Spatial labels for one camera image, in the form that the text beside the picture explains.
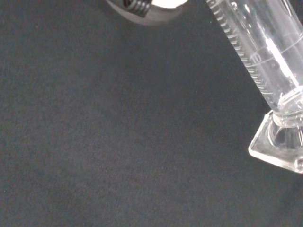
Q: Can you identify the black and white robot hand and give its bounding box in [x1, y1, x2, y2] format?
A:
[105, 0, 191, 26]

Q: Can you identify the black bench cloth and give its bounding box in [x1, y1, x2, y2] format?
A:
[0, 0, 303, 227]

